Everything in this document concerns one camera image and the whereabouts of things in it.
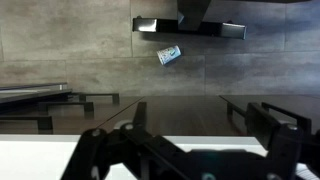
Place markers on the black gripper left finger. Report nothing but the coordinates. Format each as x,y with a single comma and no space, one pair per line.
100,146

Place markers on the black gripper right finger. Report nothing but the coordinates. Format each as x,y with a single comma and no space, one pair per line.
283,143

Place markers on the stainless steel dishwasher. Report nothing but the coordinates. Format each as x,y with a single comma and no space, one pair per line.
33,87

